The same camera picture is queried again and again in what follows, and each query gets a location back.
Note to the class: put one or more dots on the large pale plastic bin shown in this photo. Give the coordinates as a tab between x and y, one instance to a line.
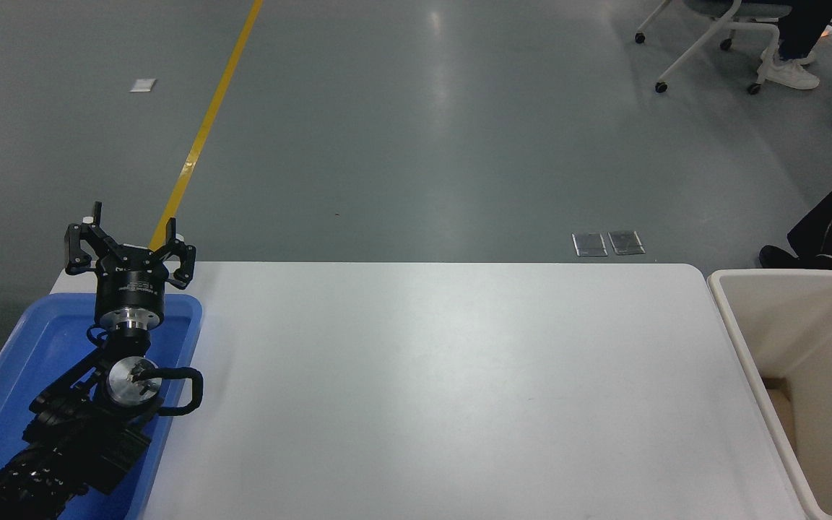
784	318

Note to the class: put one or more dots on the metal floor plate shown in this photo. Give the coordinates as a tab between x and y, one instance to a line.
626	243
589	245

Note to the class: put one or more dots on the blue plastic tray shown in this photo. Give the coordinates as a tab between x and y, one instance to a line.
48	339

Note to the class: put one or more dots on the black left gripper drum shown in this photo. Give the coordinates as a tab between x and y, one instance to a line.
131	285

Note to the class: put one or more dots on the seated person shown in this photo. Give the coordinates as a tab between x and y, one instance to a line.
795	43

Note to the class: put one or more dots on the white office chair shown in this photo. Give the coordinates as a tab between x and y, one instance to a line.
705	32

